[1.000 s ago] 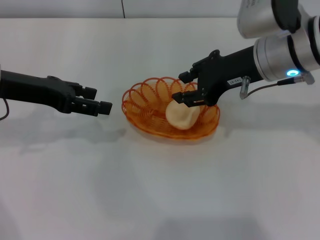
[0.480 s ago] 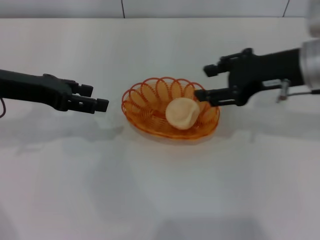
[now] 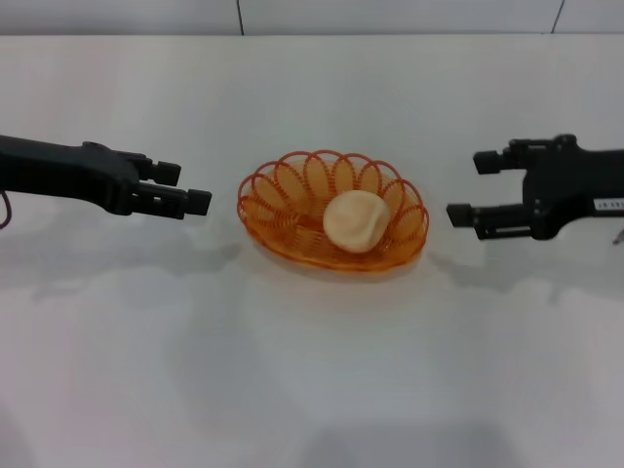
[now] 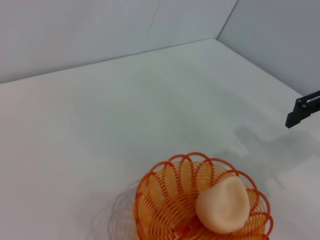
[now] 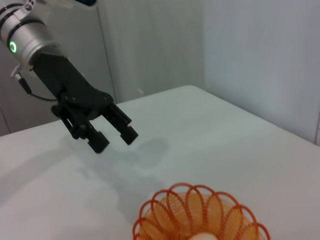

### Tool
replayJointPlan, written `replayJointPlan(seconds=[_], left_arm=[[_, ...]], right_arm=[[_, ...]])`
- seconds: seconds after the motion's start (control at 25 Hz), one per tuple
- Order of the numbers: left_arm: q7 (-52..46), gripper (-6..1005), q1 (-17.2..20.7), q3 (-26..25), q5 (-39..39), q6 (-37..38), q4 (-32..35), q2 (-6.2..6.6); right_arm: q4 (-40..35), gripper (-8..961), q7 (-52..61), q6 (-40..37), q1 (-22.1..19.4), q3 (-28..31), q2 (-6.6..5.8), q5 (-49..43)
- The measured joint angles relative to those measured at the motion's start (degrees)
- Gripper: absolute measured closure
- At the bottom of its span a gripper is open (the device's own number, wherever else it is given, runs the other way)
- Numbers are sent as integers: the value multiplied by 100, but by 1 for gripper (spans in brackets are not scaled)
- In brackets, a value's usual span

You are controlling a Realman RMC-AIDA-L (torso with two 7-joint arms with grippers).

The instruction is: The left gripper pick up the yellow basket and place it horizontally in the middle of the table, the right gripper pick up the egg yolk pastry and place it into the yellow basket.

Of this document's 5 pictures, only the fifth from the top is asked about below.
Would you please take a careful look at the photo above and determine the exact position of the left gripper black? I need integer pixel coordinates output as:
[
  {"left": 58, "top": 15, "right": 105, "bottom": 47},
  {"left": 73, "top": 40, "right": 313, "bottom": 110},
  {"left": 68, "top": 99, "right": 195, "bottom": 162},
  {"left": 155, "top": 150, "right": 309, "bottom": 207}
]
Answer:
[{"left": 31, "top": 52, "right": 113, "bottom": 154}]

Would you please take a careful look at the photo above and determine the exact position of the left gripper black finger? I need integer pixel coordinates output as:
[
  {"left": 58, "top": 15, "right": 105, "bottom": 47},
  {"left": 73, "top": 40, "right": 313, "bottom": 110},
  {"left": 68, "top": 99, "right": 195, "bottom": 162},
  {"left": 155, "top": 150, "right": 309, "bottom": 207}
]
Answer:
[{"left": 103, "top": 102, "right": 139, "bottom": 145}]

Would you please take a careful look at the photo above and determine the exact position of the orange wire oval basket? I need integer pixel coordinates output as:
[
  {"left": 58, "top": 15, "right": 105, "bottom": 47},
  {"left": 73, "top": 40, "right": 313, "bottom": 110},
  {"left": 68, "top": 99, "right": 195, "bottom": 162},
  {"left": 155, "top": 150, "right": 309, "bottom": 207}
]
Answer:
[{"left": 132, "top": 183, "right": 271, "bottom": 240}]

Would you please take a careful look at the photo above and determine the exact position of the pale round bread bun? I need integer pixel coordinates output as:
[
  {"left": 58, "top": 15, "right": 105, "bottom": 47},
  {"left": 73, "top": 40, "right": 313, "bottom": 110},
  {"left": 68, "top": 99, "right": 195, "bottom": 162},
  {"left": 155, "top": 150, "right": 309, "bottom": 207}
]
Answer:
[{"left": 191, "top": 232, "right": 216, "bottom": 240}]

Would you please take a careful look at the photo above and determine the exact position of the thin cable with plug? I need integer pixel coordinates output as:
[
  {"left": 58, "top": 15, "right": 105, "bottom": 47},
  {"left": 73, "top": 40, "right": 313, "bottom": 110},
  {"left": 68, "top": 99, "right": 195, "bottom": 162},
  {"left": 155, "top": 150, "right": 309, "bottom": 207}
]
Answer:
[{"left": 10, "top": 63, "right": 60, "bottom": 102}]

